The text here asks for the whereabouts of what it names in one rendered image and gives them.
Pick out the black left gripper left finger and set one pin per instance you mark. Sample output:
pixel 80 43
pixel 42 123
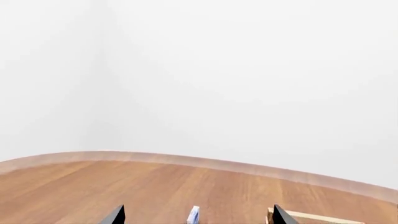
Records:
pixel 117 217

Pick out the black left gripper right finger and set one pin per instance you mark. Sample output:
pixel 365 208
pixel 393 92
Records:
pixel 282 216

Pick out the light wooden tray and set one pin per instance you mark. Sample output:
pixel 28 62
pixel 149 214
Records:
pixel 314 215

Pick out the blue and white butter box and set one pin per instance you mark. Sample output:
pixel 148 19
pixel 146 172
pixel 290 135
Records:
pixel 194 215

